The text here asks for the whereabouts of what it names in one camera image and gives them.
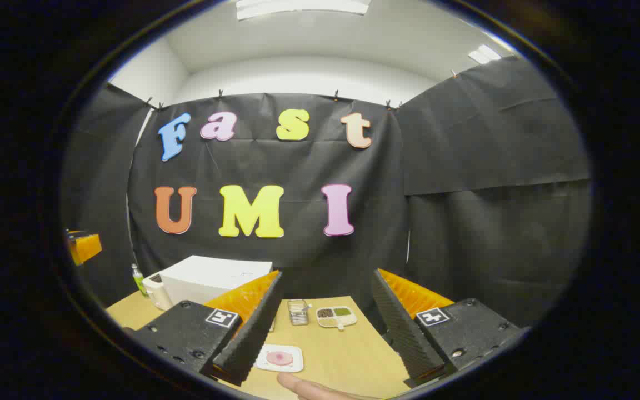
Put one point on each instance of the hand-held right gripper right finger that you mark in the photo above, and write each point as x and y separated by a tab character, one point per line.
403	333

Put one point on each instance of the white microwave oven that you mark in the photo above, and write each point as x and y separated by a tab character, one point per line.
209	278

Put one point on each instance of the white square food plate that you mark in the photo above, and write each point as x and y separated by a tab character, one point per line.
261	364

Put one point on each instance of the pink round meat slice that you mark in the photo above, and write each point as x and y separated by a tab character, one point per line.
279	358

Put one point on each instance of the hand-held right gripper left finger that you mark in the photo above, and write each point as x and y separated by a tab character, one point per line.
253	333

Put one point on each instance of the divided dish with spices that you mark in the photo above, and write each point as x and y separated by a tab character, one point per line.
335	316

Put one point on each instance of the black backdrop cloth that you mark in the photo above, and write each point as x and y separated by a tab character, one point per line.
464	194

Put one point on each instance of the ceiling light panel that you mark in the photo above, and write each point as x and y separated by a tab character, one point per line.
485	54
303	6

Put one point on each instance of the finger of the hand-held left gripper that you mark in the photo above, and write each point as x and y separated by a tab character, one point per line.
86	247

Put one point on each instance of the cream toaster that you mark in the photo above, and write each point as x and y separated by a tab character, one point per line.
156	291

